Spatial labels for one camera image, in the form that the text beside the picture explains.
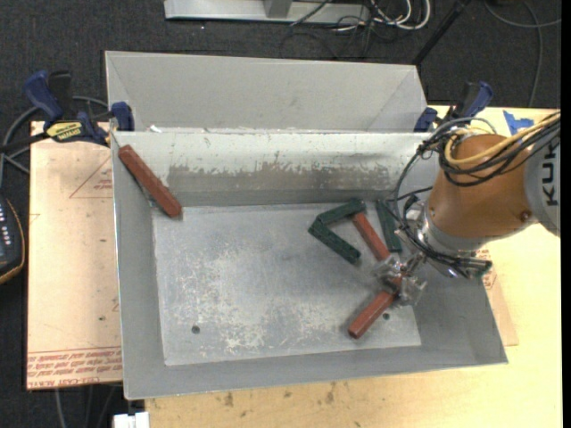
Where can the grey metal bin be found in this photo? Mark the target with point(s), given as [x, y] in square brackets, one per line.
[267, 283]

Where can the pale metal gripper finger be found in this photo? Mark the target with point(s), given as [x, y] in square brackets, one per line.
[387, 269]
[409, 291]

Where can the brown cardboard board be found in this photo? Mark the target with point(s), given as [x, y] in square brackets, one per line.
[71, 248]

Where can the red-brown block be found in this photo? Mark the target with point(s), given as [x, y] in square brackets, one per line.
[370, 315]
[149, 180]
[370, 236]

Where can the dark green flat block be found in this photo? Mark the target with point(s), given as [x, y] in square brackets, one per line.
[389, 227]
[340, 214]
[334, 243]

